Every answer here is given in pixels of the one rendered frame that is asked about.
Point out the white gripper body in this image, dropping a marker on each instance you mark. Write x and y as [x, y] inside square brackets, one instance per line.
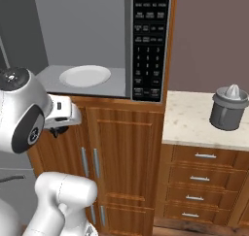
[77, 116]

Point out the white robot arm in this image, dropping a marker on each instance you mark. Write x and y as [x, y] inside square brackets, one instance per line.
[22, 110]

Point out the grey microwave door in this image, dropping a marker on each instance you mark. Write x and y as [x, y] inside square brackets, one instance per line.
[19, 36]

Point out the grey microwave oven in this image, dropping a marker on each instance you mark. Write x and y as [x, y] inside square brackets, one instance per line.
[147, 45]

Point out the tall wooden cupboard door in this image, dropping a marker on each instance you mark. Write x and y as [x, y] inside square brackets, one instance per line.
[61, 155]
[129, 155]

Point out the white round plate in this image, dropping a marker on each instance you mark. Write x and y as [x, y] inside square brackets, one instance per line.
[85, 76]

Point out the low wooden cupboard door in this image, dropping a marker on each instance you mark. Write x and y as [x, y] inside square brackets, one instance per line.
[128, 219]

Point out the grey citrus juicer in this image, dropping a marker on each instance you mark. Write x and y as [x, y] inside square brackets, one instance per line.
[228, 112]

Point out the wooden drawer front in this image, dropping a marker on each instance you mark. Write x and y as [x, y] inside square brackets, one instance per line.
[217, 197]
[223, 157]
[214, 215]
[220, 178]

